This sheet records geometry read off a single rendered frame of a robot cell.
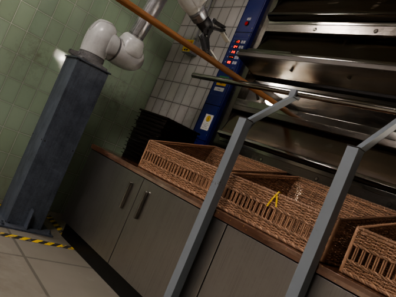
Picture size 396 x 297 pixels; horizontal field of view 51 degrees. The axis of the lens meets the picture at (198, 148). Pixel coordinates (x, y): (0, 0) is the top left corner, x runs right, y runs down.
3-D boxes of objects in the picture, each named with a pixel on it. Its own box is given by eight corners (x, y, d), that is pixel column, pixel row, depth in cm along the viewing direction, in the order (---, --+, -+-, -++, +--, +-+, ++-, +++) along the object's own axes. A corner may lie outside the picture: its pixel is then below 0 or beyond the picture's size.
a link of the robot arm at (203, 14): (184, 16, 211) (191, 26, 214) (197, 15, 204) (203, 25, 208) (194, 5, 214) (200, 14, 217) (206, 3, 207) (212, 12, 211)
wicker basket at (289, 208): (276, 227, 206) (298, 175, 207) (385, 281, 163) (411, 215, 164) (210, 204, 175) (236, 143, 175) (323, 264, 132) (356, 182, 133)
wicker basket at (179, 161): (197, 188, 251) (215, 145, 252) (269, 223, 210) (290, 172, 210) (135, 165, 218) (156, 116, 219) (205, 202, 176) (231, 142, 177)
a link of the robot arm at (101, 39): (73, 47, 245) (89, 13, 246) (99, 61, 258) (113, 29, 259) (86, 49, 234) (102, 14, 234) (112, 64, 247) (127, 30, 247)
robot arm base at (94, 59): (62, 52, 244) (66, 44, 244) (95, 69, 258) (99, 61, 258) (73, 54, 230) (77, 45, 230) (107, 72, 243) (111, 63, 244)
